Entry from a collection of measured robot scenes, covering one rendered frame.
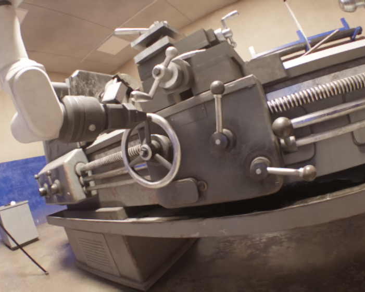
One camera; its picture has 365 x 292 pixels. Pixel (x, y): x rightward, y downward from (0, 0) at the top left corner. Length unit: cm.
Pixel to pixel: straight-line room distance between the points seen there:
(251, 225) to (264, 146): 21
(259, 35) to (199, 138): 382
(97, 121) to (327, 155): 63
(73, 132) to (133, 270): 92
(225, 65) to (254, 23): 388
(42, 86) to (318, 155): 70
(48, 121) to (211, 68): 40
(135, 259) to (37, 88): 96
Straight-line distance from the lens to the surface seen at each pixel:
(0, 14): 38
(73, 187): 112
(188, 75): 52
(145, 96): 49
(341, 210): 55
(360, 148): 71
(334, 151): 68
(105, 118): 40
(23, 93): 31
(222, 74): 52
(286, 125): 36
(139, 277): 117
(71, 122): 35
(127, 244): 107
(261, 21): 439
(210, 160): 53
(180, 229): 65
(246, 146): 50
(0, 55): 36
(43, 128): 31
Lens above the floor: 67
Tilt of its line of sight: 1 degrees up
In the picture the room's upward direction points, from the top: 16 degrees counter-clockwise
